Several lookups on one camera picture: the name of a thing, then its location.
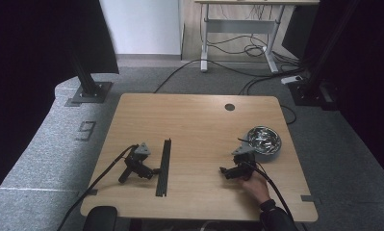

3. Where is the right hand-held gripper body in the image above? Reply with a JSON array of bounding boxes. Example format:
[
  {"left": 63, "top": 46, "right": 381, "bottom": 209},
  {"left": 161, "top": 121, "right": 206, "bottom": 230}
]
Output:
[{"left": 231, "top": 142, "right": 257, "bottom": 180}]

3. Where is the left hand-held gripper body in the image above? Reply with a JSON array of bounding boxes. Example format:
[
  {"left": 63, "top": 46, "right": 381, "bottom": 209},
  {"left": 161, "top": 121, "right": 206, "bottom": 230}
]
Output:
[{"left": 117, "top": 142, "right": 155, "bottom": 184}]

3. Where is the black aluminium profile bar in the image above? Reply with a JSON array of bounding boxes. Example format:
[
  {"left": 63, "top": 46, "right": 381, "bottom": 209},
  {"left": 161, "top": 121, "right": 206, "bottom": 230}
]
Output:
[{"left": 155, "top": 138, "right": 173, "bottom": 197}]

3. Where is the shiny metal bowl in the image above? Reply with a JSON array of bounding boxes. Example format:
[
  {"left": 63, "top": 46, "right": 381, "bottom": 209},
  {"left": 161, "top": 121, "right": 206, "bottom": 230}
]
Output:
[{"left": 245, "top": 125, "right": 283, "bottom": 163}]

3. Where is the person's right hand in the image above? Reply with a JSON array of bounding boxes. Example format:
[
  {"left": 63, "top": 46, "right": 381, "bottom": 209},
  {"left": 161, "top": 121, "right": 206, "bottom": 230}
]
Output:
[{"left": 240, "top": 172, "right": 271, "bottom": 206}]

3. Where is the grey tape floor mark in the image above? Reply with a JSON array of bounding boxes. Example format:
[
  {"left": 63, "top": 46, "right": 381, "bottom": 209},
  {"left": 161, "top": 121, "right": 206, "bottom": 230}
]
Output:
[{"left": 75, "top": 120, "right": 97, "bottom": 142}]

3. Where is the black chair armrest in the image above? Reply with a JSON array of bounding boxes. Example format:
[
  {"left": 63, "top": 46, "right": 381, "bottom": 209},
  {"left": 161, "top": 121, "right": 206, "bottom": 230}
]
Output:
[{"left": 82, "top": 205, "right": 118, "bottom": 231}]

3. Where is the white power strip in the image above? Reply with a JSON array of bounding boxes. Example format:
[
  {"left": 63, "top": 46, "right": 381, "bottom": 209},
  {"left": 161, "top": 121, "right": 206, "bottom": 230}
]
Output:
[{"left": 280, "top": 74, "right": 305, "bottom": 86}]

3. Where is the black metal stand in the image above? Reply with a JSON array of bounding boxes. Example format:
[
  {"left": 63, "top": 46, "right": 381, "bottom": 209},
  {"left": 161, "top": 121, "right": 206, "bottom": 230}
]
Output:
[
  {"left": 64, "top": 47, "right": 114, "bottom": 105},
  {"left": 288, "top": 0, "right": 362, "bottom": 108}
]

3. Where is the white desk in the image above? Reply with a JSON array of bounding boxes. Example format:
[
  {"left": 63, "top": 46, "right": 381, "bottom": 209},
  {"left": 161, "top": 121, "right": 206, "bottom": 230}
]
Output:
[{"left": 193, "top": 0, "right": 320, "bottom": 74}]

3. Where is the black curtain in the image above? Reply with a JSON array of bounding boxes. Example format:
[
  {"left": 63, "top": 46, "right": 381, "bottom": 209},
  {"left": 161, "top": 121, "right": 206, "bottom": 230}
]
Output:
[
  {"left": 0, "top": 0, "right": 120, "bottom": 204},
  {"left": 303, "top": 0, "right": 384, "bottom": 185}
]

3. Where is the right hand-held gripper cable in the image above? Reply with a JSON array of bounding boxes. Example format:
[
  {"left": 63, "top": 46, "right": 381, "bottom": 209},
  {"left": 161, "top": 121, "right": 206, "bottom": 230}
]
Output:
[{"left": 243, "top": 161, "right": 295, "bottom": 223}]

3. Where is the hand-held gripper cable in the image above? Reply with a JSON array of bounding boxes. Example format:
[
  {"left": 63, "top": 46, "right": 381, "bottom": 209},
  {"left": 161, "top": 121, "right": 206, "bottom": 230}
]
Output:
[
  {"left": 56, "top": 144, "right": 139, "bottom": 231},
  {"left": 243, "top": 161, "right": 295, "bottom": 223}
]

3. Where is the left hand-held gripper cable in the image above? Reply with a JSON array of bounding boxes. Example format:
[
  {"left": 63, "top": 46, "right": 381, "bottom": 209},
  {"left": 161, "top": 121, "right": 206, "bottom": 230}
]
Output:
[{"left": 56, "top": 144, "right": 139, "bottom": 231}]

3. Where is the black cable loop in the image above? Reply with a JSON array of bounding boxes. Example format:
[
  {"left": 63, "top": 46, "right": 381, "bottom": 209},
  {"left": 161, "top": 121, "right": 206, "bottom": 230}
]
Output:
[{"left": 279, "top": 104, "right": 297, "bottom": 126}]

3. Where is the long black floor cable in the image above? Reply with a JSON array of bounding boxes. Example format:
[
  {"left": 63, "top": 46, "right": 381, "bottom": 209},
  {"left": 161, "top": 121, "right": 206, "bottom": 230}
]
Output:
[{"left": 153, "top": 59, "right": 304, "bottom": 94}]

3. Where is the bundle of black cables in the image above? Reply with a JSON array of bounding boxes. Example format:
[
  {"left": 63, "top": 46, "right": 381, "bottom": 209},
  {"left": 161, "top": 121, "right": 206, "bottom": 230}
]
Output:
[{"left": 198, "top": 3, "right": 304, "bottom": 78}]

